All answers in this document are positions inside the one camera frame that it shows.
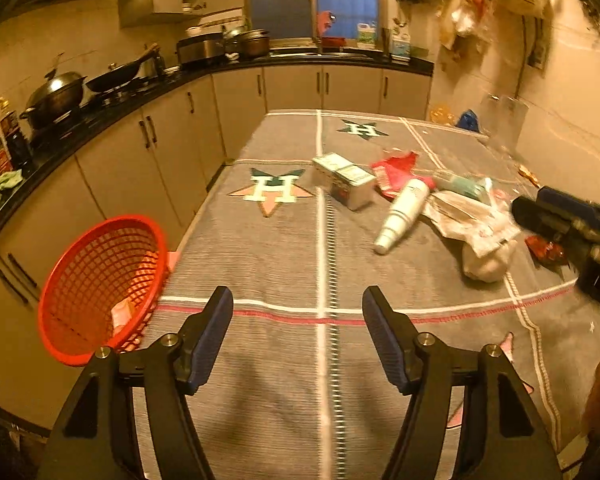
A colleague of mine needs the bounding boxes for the brown shiny candy wrapper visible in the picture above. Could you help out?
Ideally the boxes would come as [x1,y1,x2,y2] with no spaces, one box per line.
[524,235,568,268]

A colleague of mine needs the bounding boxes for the orange medicine box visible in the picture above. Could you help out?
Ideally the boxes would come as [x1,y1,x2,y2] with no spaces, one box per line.
[111,297,134,336]

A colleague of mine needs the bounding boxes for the white squeeze bottle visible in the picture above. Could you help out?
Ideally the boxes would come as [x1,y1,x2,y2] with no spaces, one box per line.
[374,179,430,256]

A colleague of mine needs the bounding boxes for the base kitchen cabinets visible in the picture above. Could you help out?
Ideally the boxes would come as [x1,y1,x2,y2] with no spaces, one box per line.
[0,65,432,427]

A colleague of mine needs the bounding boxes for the orange peel scrap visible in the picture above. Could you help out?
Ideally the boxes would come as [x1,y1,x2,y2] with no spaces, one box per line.
[517,165,541,188]

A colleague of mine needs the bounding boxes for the white crumpled plastic bag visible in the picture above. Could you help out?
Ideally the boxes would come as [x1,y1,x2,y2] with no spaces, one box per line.
[422,191,520,283]

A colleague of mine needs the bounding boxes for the red plastic mesh basket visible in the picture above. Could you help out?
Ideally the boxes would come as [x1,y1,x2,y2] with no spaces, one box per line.
[38,214,170,367]

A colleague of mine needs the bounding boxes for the blue plastic bag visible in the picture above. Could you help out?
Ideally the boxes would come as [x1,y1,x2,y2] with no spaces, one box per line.
[455,110,480,133]

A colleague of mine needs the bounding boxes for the yellow round object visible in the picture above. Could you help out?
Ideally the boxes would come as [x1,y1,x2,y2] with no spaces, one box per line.
[429,104,457,127]

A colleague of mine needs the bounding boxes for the red snack bag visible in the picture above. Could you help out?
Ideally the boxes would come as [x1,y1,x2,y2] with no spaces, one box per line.
[370,152,436,200]

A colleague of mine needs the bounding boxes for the grey patterned tablecloth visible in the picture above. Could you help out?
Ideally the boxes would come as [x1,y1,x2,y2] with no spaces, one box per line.
[146,110,600,479]

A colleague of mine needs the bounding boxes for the white green carton box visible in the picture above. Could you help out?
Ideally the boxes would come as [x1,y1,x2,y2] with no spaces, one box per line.
[312,153,376,210]

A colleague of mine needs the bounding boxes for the hanging plastic bags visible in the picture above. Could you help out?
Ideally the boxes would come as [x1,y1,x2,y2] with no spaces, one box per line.
[439,0,550,63]

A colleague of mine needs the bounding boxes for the white detergent jug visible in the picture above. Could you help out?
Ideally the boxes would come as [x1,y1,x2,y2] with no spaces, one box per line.
[356,22,377,50]

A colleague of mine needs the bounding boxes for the dark soy sauce bottle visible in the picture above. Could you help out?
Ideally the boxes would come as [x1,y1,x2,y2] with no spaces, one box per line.
[0,98,34,177]

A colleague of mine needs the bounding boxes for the black frying pan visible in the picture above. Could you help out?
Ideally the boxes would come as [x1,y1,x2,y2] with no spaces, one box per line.
[85,44,160,93]

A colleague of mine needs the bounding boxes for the lidded steel wok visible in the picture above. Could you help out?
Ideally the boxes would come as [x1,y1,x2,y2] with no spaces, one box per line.
[19,52,85,130]

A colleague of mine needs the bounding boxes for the steel electric cooker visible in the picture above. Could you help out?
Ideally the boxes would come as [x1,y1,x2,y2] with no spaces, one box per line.
[176,32,225,66]

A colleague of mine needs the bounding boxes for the brown cooking pot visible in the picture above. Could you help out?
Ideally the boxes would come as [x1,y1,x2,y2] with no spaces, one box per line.
[236,29,271,60]

